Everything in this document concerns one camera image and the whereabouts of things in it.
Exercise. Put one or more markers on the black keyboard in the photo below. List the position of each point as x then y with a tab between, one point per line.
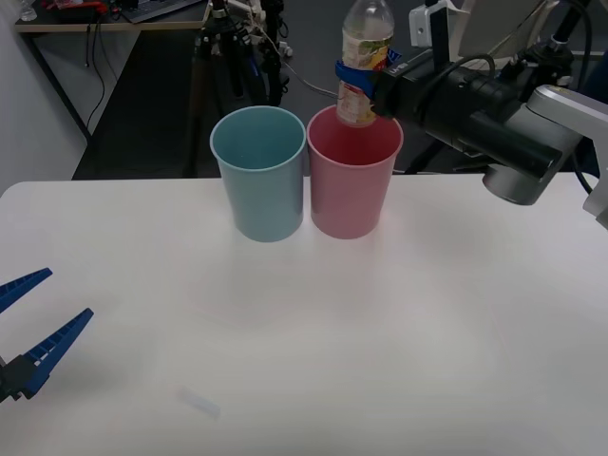
157	9

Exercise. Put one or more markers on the red object on desk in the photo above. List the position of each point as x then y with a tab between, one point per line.
71	7

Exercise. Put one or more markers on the pink plastic bin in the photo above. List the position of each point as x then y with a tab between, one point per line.
351	190

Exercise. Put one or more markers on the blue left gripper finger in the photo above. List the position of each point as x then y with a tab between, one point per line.
24	285
52	349

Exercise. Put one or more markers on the white office chair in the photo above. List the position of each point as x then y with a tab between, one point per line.
484	28

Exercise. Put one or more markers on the wooden desk with black frame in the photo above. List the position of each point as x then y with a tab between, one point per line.
71	26

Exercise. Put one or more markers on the pale blue plastic bin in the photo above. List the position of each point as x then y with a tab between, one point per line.
263	190

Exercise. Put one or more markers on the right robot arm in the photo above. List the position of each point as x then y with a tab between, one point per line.
503	123

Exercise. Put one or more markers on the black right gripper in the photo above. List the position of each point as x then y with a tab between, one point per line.
404	92

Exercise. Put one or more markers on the clear plastic bottle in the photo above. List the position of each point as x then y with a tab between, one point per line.
28	12

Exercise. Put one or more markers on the black camera tripod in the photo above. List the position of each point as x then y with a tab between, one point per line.
237	57
563	35

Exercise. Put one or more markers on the plastic bottle with red cap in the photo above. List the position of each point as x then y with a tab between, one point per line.
363	43

